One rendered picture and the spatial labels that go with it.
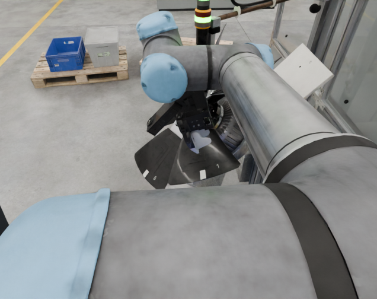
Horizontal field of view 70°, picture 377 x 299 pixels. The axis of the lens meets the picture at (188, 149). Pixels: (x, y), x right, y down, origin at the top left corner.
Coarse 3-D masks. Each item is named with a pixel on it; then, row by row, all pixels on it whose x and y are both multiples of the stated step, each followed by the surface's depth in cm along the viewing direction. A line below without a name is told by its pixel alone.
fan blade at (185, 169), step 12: (180, 144) 90; (216, 144) 88; (180, 156) 87; (192, 156) 85; (204, 156) 84; (216, 156) 83; (228, 156) 82; (180, 168) 84; (192, 168) 82; (204, 168) 80; (228, 168) 78; (168, 180) 83; (180, 180) 81; (192, 180) 79
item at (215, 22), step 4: (216, 16) 75; (212, 20) 73; (216, 20) 74; (220, 20) 75; (212, 24) 74; (216, 24) 74; (220, 24) 75; (212, 28) 74; (216, 28) 75; (212, 32) 74; (216, 32) 75; (212, 36) 76; (208, 40) 77; (212, 40) 77; (208, 44) 78; (212, 44) 78
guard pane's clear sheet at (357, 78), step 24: (312, 0) 149; (288, 24) 181; (312, 24) 150; (360, 24) 113; (288, 48) 182; (336, 48) 130; (360, 48) 114; (336, 72) 131; (360, 72) 114; (336, 96) 132; (360, 96) 115; (360, 120) 116
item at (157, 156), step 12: (168, 132) 107; (156, 144) 110; (168, 144) 107; (144, 156) 113; (156, 156) 109; (168, 156) 108; (144, 168) 113; (156, 168) 109; (168, 168) 107; (156, 180) 109
